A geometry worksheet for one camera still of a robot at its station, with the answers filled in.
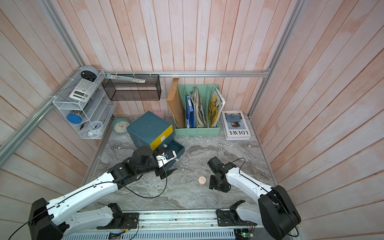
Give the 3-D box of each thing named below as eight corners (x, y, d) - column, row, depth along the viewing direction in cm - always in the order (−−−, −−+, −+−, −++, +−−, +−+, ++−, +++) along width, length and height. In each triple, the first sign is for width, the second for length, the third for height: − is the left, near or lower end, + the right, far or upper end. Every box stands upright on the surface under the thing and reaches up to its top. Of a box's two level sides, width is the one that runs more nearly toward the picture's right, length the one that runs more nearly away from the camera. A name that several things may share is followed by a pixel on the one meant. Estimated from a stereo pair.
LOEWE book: (226, 139, 108) (227, 135, 104) (221, 114, 124) (222, 110, 120) (249, 139, 108) (251, 135, 104) (241, 114, 124) (242, 110, 120)
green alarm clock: (118, 135, 110) (111, 124, 101) (121, 128, 115) (114, 117, 105) (129, 135, 110) (123, 124, 101) (131, 128, 115) (125, 117, 105)
